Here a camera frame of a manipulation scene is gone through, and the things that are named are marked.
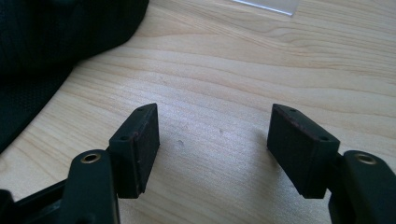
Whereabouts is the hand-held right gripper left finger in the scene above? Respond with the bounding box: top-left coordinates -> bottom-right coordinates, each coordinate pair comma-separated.
107,103 -> 161,200

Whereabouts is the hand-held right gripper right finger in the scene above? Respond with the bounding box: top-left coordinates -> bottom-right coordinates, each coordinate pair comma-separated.
266,103 -> 341,200

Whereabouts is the dark cloth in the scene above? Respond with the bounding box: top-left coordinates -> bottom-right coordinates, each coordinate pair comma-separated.
0,0 -> 150,154

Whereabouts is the clear plastic sheet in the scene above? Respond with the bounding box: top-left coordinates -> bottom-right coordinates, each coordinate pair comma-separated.
232,0 -> 302,17

